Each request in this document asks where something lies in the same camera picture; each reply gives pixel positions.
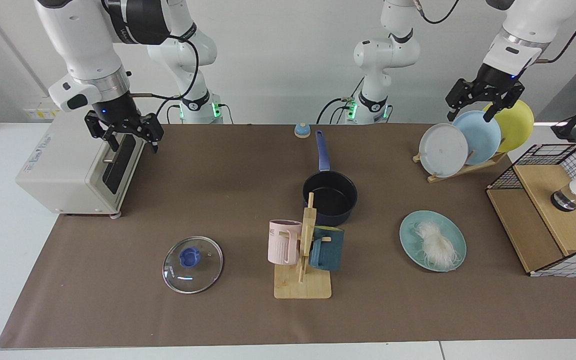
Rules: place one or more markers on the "brown table cloth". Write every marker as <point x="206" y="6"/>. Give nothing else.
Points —
<point x="218" y="190"/>

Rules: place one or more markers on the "teal plate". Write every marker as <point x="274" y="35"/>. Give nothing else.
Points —
<point x="410" y="240"/>

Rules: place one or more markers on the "small blue round thing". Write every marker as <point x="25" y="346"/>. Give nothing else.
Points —
<point x="302" y="131"/>

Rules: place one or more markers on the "wooden cup stand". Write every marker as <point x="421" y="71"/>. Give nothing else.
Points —
<point x="303" y="285"/>

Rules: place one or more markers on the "light blue plate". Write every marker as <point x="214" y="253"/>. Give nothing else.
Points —
<point x="480" y="135"/>

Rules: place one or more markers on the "pale toaster oven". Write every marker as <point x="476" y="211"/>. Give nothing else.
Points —
<point x="63" y="165"/>

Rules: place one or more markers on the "wooden plate rack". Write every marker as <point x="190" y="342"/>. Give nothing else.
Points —
<point x="463" y="170"/>

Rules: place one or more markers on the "yellow plate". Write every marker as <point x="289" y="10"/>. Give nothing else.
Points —
<point x="518" y="125"/>

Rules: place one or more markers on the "white plate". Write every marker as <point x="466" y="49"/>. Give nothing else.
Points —
<point x="440" y="150"/>

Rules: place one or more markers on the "white wall socket strip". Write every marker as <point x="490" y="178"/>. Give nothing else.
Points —
<point x="35" y="113"/>

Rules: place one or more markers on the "glass lid with blue knob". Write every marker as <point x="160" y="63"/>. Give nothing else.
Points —
<point x="190" y="257"/>

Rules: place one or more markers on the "dark teal cup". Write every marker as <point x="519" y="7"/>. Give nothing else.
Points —
<point x="327" y="252"/>

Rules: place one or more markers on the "pink cup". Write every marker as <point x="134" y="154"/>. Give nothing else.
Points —
<point x="283" y="245"/>

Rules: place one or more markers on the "white vermicelli bundle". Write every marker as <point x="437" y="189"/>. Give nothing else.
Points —
<point x="435" y="242"/>

